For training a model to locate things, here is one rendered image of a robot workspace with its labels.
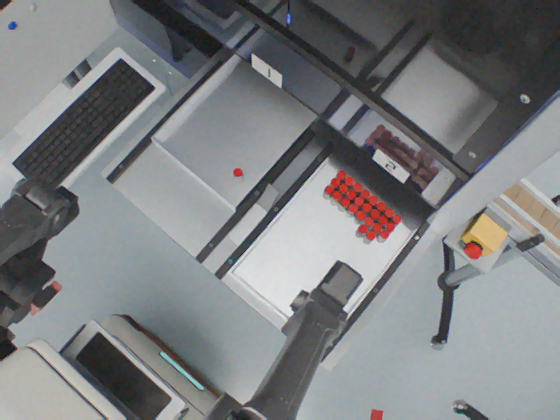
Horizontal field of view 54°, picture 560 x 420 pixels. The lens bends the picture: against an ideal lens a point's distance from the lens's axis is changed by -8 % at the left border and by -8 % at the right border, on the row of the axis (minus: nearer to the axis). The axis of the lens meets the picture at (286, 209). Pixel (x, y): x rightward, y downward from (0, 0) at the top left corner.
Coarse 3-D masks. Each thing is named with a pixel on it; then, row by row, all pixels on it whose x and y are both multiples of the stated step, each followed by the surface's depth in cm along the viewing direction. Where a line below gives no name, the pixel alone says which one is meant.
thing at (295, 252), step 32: (320, 192) 134; (288, 224) 132; (320, 224) 132; (352, 224) 133; (256, 256) 130; (288, 256) 130; (320, 256) 130; (352, 256) 131; (384, 256) 131; (256, 288) 128; (288, 288) 128
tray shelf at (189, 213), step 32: (320, 128) 139; (160, 160) 135; (352, 160) 137; (128, 192) 133; (160, 192) 133; (192, 192) 133; (384, 192) 135; (160, 224) 131; (192, 224) 131; (224, 224) 132; (416, 224) 133; (192, 256) 130; (224, 256) 130; (416, 256) 131; (384, 288) 129
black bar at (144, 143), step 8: (216, 64) 140; (208, 72) 139; (200, 80) 139; (192, 88) 138; (184, 96) 137; (176, 104) 137; (168, 112) 136; (160, 120) 136; (144, 136) 134; (144, 144) 134; (136, 152) 133; (128, 160) 133; (120, 168) 132; (112, 176) 132; (120, 176) 133; (112, 184) 133
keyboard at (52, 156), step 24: (120, 72) 146; (96, 96) 144; (120, 96) 146; (144, 96) 146; (72, 120) 143; (96, 120) 143; (120, 120) 144; (48, 144) 141; (72, 144) 141; (96, 144) 142; (24, 168) 139; (48, 168) 139; (72, 168) 140
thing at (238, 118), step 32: (224, 64) 138; (192, 96) 136; (224, 96) 140; (256, 96) 140; (288, 96) 140; (160, 128) 133; (192, 128) 137; (224, 128) 137; (256, 128) 138; (288, 128) 138; (192, 160) 135; (224, 160) 135; (256, 160) 136; (224, 192) 133
